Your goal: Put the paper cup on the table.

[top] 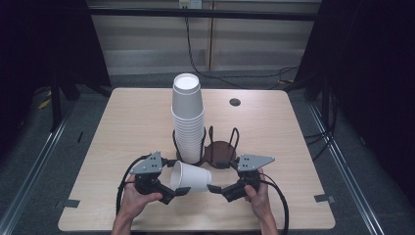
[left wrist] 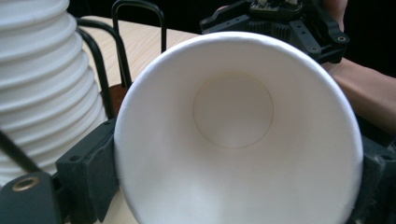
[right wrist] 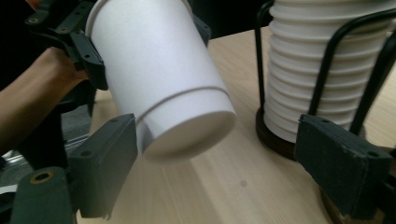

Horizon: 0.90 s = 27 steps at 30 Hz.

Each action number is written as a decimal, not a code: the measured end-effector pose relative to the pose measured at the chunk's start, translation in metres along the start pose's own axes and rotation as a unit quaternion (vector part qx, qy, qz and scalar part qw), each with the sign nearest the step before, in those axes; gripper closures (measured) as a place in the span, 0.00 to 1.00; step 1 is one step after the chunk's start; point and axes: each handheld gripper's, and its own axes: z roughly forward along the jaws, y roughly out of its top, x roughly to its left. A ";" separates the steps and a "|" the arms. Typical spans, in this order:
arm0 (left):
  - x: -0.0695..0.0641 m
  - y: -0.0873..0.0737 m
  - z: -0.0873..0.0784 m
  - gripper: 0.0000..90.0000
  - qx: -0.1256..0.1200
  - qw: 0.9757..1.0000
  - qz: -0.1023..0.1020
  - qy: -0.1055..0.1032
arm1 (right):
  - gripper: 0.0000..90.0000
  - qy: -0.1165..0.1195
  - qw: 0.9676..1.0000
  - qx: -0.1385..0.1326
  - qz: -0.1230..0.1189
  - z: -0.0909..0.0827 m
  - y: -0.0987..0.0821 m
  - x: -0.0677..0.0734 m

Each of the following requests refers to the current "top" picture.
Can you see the black metal stand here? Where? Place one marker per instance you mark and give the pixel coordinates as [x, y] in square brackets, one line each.
[56, 104]

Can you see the small black floor tape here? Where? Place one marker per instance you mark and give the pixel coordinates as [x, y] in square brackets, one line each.
[80, 137]

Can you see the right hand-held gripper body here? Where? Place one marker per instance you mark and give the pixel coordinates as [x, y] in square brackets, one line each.
[251, 162]

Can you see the person's right hand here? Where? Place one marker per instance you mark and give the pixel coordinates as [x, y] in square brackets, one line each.
[261, 202]

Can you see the dark brown double cup holder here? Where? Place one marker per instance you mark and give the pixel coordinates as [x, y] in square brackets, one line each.
[220, 149]

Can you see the person's left hand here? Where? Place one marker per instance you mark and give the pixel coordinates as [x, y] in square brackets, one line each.
[132, 202]

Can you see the white disposable paper cup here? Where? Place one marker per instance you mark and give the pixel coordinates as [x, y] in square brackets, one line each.
[194, 178]

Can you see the round black table grommet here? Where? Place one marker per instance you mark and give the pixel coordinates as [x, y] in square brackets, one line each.
[235, 102]

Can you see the stack of white cups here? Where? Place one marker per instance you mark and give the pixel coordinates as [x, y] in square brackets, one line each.
[188, 124]

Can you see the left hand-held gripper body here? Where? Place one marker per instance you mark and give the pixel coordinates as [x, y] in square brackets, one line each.
[148, 166]

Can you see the white wall socket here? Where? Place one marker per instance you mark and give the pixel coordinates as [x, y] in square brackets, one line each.
[191, 4]

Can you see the black horizontal bar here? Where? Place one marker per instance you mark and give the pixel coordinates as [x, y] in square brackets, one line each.
[228, 14]

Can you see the metal floor rail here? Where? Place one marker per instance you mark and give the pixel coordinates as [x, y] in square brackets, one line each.
[32, 169]
[345, 169]

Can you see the grey floor tape strip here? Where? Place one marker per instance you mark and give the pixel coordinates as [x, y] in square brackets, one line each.
[324, 198]
[68, 203]

